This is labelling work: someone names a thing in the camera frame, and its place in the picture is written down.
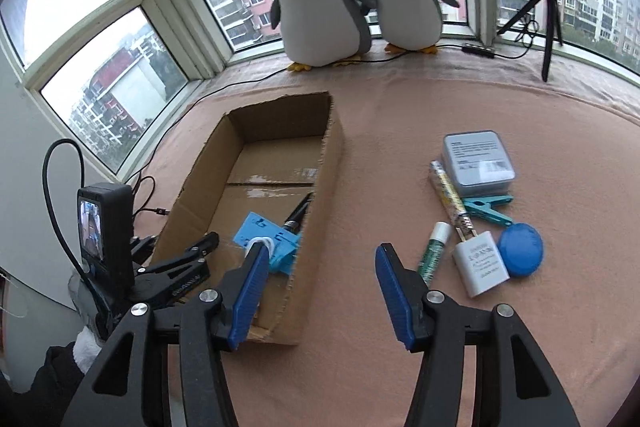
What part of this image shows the black ring light cable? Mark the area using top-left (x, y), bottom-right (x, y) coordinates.
top-left (121, 41), bottom-right (467, 183)

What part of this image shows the black pen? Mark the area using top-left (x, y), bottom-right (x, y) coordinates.
top-left (283, 192), bottom-right (314, 234)

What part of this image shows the black inline cable switch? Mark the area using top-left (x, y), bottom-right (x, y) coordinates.
top-left (461, 43), bottom-right (496, 58)

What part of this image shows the black tripod stand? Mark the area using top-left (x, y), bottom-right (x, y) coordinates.
top-left (496, 0), bottom-right (572, 84)

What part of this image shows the clear square plastic case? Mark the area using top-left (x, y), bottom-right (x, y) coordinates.
top-left (442, 130), bottom-right (516, 198)

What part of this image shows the green lip balm stick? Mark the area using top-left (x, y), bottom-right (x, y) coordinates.
top-left (418, 221), bottom-right (451, 287)

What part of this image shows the small plush penguin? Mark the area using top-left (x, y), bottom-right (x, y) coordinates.
top-left (376, 0), bottom-right (460, 54)

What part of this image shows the patterned lighter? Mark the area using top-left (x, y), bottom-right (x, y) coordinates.
top-left (428, 160), bottom-right (477, 242)

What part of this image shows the blue plastic phone holder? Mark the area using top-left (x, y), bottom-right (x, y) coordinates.
top-left (233, 211), bottom-right (299, 277)

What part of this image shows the teal clothespin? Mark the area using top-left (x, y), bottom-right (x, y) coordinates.
top-left (462, 194), bottom-right (514, 228)

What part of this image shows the blue round disc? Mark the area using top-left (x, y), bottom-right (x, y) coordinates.
top-left (497, 223), bottom-right (544, 277)

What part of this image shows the black USB-C charging cable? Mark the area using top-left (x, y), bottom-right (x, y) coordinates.
top-left (130, 173), bottom-right (172, 223)

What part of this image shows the white wall charger adapter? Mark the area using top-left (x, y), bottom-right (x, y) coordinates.
top-left (454, 231), bottom-right (510, 298)

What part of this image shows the white gloved left hand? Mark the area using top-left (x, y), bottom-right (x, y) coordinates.
top-left (67, 273), bottom-right (104, 374)

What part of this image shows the brown cardboard box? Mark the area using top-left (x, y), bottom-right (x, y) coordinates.
top-left (150, 92), bottom-right (343, 346)

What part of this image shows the black action camera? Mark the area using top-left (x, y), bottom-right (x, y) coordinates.
top-left (77, 182), bottom-right (134, 301)

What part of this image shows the large plush penguin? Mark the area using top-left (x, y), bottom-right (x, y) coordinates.
top-left (270, 0), bottom-right (376, 72)

